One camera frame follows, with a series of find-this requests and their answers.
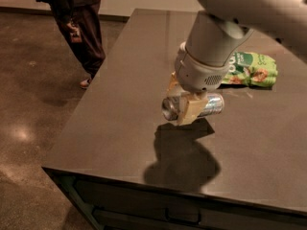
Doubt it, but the person in dark clothes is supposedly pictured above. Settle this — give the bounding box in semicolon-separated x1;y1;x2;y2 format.
36;0;106;89

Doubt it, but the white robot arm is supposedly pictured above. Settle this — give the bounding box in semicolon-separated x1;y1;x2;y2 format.
162;0;307;126

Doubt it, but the dark cabinet drawer front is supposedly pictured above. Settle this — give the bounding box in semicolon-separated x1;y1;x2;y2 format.
51;172;307;230

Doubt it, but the silver redbull can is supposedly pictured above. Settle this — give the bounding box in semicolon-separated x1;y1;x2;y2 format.
162;93;224;121

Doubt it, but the green chip bag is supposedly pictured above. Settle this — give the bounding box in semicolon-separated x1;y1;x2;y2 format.
222;52;278;88

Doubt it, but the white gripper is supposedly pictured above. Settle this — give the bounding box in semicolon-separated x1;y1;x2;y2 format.
167;42;229;126

